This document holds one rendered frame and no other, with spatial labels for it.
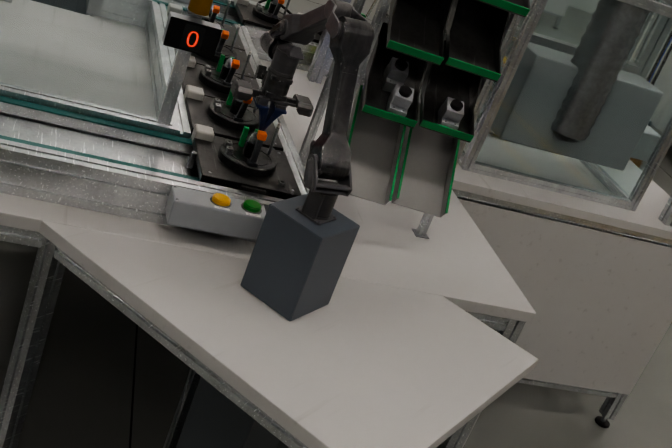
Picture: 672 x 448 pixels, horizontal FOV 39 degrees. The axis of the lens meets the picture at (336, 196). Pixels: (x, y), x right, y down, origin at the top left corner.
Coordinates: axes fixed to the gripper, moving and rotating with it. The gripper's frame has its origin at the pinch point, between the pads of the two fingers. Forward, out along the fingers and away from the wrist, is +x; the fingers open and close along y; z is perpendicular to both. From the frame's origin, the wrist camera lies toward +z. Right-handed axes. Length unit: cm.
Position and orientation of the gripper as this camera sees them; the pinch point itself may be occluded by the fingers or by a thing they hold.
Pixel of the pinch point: (265, 117)
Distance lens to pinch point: 218.8
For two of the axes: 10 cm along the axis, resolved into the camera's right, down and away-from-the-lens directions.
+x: -3.4, 8.5, 4.0
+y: -9.2, -2.0, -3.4
